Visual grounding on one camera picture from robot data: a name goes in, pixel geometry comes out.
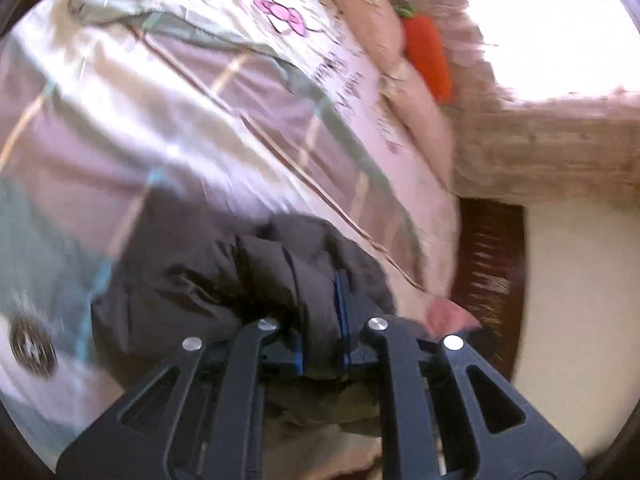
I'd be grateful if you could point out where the bed with striped quilt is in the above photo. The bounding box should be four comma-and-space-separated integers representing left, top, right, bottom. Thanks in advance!
0, 0, 463, 461

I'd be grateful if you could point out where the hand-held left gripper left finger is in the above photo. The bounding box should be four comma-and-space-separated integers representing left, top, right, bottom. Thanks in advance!
56, 317, 306, 480

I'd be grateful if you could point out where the dark olive hooded puffer jacket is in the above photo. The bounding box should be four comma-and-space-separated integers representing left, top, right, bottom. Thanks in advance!
9, 212, 401, 436

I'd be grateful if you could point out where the folded pink blanket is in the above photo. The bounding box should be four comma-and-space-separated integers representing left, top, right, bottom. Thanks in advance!
424, 297, 482, 337

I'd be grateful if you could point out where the pink pillow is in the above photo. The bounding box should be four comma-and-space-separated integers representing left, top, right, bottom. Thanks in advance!
382, 60, 457, 193
307, 0, 408, 78

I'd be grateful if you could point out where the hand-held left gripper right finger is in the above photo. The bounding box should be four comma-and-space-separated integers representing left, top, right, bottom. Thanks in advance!
332, 269, 586, 480

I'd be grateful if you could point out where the dark wooden headboard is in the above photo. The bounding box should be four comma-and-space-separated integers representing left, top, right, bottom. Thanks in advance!
450, 197, 529, 382

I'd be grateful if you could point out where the orange carrot plush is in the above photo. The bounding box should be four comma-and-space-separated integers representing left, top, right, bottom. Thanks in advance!
394, 4, 454, 107

